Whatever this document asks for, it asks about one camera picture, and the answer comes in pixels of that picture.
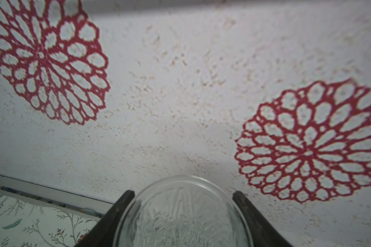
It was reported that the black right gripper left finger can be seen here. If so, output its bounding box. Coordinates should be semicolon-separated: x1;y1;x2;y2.
75;190;135;247

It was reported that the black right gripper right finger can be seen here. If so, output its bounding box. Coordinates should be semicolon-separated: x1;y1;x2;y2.
232;191;292;247

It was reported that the clear glass vase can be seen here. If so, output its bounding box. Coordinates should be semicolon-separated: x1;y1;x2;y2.
113;176;254;247

